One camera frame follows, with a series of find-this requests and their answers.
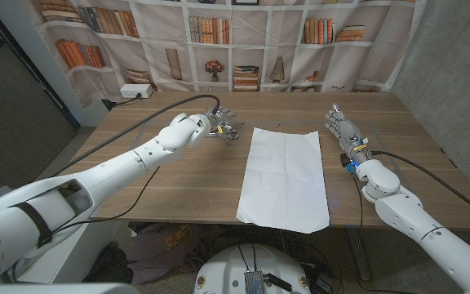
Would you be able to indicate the white power strip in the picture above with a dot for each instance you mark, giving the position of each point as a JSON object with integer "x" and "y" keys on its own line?
{"x": 135, "y": 90}

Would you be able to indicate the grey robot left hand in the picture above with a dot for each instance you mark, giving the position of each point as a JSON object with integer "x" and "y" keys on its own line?
{"x": 223, "y": 116}

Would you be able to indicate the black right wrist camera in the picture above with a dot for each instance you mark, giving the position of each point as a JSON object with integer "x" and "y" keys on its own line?
{"x": 346, "y": 161}

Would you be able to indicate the silver adjustable wrench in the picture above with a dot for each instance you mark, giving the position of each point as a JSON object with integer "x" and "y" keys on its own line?
{"x": 211, "y": 135}

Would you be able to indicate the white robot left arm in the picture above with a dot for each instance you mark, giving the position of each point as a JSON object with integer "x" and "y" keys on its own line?
{"x": 116, "y": 167}

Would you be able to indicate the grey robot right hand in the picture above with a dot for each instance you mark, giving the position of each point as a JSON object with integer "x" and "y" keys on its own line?
{"x": 347, "y": 130}

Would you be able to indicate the purple cloth on floor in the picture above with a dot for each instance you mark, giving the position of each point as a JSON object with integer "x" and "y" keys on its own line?
{"x": 157, "y": 253}

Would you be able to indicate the white robot torso base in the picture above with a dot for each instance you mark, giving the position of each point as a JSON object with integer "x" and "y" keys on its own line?
{"x": 227, "y": 269}

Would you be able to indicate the white robot chest shell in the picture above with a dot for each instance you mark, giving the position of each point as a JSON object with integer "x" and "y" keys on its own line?
{"x": 55, "y": 289}

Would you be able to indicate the grey finned electronics module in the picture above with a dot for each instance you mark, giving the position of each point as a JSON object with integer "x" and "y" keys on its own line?
{"x": 254, "y": 282}

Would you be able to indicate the white paper sheet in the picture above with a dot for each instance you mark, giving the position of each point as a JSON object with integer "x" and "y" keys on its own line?
{"x": 284, "y": 179}

